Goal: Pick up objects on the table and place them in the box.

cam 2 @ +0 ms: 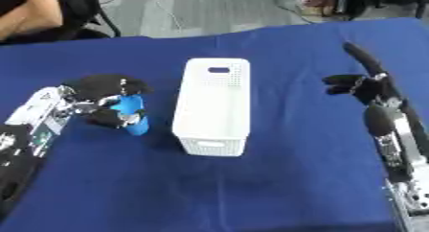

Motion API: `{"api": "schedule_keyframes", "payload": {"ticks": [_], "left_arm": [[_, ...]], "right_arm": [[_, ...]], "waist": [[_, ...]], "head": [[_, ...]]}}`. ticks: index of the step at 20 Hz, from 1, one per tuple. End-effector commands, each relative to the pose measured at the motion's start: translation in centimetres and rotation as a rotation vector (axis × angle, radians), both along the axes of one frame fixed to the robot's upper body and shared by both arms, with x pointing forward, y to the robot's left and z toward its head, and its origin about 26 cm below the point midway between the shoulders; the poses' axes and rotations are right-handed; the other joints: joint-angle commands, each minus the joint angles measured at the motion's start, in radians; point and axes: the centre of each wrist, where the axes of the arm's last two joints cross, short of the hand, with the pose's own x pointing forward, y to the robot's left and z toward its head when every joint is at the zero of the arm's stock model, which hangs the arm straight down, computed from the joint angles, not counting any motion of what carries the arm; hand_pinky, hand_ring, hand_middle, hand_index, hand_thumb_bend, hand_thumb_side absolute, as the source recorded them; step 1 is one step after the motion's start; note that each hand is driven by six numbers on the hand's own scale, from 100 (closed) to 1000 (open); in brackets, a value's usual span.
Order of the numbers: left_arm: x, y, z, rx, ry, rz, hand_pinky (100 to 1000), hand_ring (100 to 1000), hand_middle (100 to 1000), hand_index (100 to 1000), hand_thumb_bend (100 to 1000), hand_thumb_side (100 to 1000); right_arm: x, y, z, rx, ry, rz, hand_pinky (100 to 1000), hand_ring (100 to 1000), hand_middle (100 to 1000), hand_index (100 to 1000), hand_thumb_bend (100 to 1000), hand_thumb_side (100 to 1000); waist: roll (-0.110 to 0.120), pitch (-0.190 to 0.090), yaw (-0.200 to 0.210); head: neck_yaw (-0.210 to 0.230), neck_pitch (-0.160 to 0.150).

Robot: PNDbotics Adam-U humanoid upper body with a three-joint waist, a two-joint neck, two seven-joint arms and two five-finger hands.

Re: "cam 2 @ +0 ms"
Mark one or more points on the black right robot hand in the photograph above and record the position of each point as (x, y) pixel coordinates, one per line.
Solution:
(369, 85)

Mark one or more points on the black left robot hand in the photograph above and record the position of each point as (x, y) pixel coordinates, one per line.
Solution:
(100, 84)

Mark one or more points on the blue cylinder bottle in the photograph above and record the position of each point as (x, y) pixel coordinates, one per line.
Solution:
(132, 112)

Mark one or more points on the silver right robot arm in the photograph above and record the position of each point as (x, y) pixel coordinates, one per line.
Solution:
(399, 146)

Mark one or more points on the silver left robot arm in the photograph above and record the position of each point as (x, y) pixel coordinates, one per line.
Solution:
(33, 133)

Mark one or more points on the black office chair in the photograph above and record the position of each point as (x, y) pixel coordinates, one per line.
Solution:
(84, 15)

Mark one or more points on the person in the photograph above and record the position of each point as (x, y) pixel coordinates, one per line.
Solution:
(28, 9)

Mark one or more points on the white perforated plastic basket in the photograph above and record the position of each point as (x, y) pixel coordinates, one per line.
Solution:
(213, 108)

